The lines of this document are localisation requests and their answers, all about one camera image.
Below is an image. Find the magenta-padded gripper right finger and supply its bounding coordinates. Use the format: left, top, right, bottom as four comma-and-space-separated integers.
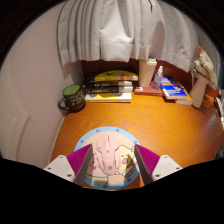
133, 143, 184, 186

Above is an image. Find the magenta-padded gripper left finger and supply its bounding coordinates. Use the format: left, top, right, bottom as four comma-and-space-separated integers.
43, 143, 94, 187

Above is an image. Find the white computer mouse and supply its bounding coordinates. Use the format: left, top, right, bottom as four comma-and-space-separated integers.
94, 134, 123, 177

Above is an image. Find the round cartoon-print mouse pad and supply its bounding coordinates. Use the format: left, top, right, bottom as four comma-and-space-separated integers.
73, 125, 142, 191

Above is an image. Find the dark green mug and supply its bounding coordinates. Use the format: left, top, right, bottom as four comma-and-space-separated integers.
57, 83, 87, 113

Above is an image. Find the orange-cover book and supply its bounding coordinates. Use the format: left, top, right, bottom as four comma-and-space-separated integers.
163, 78, 194, 106

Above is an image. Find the red-brown book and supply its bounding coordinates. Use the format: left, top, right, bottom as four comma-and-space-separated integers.
133, 83, 164, 98

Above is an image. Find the white device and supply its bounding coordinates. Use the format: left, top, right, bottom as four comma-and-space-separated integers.
214, 96, 224, 129

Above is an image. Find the white ceramic pitcher vase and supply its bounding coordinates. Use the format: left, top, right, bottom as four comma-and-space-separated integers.
189, 68, 211, 109

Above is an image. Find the yellow and white book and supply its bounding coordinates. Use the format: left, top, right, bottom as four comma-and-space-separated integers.
84, 92, 133, 103

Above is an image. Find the clear spray bottle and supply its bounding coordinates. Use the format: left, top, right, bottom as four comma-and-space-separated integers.
152, 65, 164, 91

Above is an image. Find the cream lidded tumbler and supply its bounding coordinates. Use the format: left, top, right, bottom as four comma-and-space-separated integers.
138, 58, 158, 88

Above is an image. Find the yellow and black cover book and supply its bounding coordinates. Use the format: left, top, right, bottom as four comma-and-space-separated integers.
85, 69, 139, 84

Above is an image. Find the white pleated curtain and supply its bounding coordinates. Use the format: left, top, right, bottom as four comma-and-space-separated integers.
56, 0, 218, 73

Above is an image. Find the black cable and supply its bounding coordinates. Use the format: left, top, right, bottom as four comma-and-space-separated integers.
204, 93, 221, 111

